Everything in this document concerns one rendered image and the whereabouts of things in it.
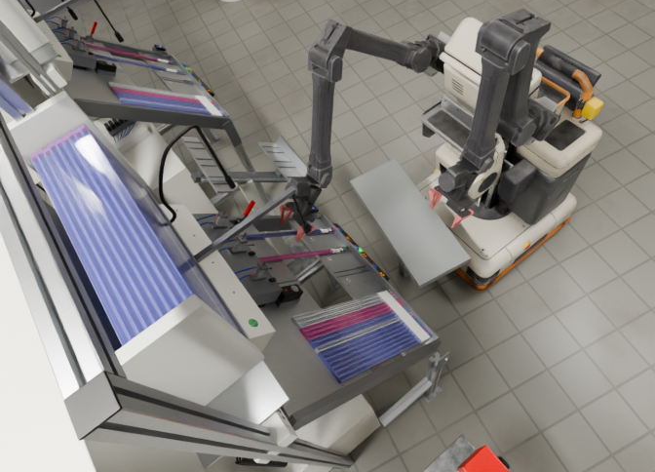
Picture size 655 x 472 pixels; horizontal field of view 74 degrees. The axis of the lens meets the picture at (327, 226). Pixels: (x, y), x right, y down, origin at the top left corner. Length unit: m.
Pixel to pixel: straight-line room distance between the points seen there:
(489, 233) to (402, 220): 0.54
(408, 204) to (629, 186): 1.44
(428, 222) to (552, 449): 1.13
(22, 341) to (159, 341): 0.20
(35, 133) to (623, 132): 2.97
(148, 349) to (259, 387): 0.32
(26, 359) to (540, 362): 2.11
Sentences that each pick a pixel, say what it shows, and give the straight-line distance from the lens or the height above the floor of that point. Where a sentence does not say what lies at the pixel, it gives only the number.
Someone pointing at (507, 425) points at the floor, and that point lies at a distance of 2.32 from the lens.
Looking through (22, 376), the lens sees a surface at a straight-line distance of 0.75.
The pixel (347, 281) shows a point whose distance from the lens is 1.55.
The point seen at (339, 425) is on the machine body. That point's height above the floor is 0.62.
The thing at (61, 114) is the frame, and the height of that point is 1.68.
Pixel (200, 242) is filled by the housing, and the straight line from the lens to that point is 1.22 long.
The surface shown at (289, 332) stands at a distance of 1.23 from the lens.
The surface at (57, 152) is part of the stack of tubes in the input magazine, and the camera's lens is 1.05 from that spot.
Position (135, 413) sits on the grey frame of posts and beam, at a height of 1.87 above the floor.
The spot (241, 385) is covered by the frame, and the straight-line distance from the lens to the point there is 0.94.
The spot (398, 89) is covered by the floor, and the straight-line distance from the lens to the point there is 3.28.
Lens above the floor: 2.26
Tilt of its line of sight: 59 degrees down
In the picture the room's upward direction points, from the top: 18 degrees counter-clockwise
